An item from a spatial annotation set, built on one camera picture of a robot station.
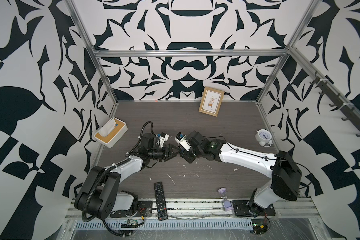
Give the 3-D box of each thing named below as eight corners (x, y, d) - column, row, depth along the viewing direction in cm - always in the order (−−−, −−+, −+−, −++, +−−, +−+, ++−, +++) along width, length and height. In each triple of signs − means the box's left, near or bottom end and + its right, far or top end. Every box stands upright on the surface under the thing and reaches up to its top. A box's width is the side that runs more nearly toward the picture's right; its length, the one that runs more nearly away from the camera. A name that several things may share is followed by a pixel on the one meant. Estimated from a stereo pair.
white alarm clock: (258, 147, 99) (261, 144, 95) (253, 132, 106) (256, 129, 103) (272, 147, 99) (275, 144, 95) (266, 132, 106) (269, 129, 103)
